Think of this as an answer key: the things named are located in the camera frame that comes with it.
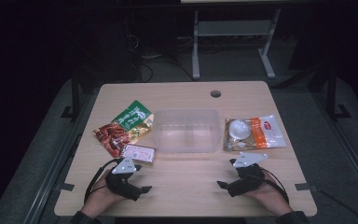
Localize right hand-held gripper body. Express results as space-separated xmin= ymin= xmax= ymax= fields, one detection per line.
xmin=227 ymin=151 xmax=269 ymax=198

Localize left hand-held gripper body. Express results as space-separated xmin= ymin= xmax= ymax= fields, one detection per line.
xmin=104 ymin=157 xmax=142 ymax=202

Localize small yellow box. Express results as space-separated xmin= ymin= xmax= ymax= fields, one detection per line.
xmin=119 ymin=143 xmax=157 ymax=166

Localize white and orange food packet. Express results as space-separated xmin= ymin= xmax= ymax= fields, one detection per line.
xmin=223 ymin=115 xmax=287 ymax=153

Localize green and red snack packet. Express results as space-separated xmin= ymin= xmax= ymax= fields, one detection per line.
xmin=92 ymin=100 xmax=155 ymax=159

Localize clear plastic container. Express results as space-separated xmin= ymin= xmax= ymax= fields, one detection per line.
xmin=152 ymin=107 xmax=222 ymax=154

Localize person's left hand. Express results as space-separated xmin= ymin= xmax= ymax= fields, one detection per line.
xmin=80 ymin=169 xmax=127 ymax=217

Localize person's right hand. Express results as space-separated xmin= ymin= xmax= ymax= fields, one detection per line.
xmin=249 ymin=170 xmax=294 ymax=217

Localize black metal stand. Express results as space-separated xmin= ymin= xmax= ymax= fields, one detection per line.
xmin=60 ymin=69 xmax=82 ymax=121
xmin=325 ymin=65 xmax=352 ymax=121

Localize left hand-held gripper cable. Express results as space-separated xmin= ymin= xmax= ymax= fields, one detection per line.
xmin=83 ymin=158 xmax=122 ymax=204

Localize hand-held gripper cable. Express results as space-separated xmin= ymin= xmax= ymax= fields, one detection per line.
xmin=260 ymin=167 xmax=291 ymax=205
xmin=83 ymin=158 xmax=122 ymax=204

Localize right hand-held gripper cable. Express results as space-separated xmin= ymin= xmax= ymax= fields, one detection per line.
xmin=260 ymin=167 xmax=291 ymax=205

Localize metal floor rail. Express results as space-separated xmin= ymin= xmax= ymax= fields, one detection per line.
xmin=310 ymin=91 xmax=358 ymax=202
xmin=21 ymin=88 xmax=102 ymax=224

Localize thin black floor cable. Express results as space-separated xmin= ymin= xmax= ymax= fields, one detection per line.
xmin=317 ymin=189 xmax=358 ymax=224

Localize black floor cables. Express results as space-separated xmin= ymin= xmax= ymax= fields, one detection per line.
xmin=126 ymin=33 xmax=197 ymax=84

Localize grey metal desk frame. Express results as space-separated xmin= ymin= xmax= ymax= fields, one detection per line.
xmin=191 ymin=8 xmax=282 ymax=80

